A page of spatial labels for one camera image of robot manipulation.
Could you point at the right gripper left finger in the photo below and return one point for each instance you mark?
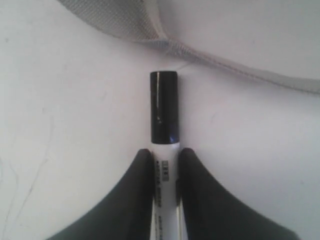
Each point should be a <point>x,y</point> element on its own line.
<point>125,213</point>

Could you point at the black capped white marker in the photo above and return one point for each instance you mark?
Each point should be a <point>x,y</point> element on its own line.
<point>165,149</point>

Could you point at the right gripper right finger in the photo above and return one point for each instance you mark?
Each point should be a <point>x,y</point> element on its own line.
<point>211,212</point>

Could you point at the white canvas backpack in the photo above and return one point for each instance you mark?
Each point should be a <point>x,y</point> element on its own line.
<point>275,41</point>

